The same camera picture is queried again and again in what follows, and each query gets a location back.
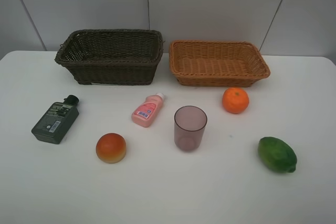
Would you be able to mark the dark green Mentholatum bottle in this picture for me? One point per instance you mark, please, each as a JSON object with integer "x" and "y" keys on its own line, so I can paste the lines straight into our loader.
{"x": 57, "y": 120}

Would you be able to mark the green lime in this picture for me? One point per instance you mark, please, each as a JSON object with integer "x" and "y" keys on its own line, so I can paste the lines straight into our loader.
{"x": 277, "y": 155}

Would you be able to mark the dark brown wicker basket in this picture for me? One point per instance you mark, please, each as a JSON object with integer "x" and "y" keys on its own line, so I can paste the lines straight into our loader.
{"x": 127, "y": 57}

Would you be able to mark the translucent purple plastic cup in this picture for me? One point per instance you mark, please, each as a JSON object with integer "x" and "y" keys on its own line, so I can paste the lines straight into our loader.
{"x": 189, "y": 126}

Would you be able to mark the pink lotion bottle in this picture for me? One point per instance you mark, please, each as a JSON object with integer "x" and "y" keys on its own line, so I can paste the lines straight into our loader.
{"x": 145, "y": 114}

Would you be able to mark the light orange wicker basket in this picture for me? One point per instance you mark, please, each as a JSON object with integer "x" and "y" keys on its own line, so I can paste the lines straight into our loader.
{"x": 216, "y": 63}

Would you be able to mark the round orange bread bun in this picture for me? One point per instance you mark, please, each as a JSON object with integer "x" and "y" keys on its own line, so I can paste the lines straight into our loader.
{"x": 111, "y": 148}

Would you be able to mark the orange tangerine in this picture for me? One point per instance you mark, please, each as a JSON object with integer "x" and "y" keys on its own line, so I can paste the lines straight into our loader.
{"x": 235, "y": 100}

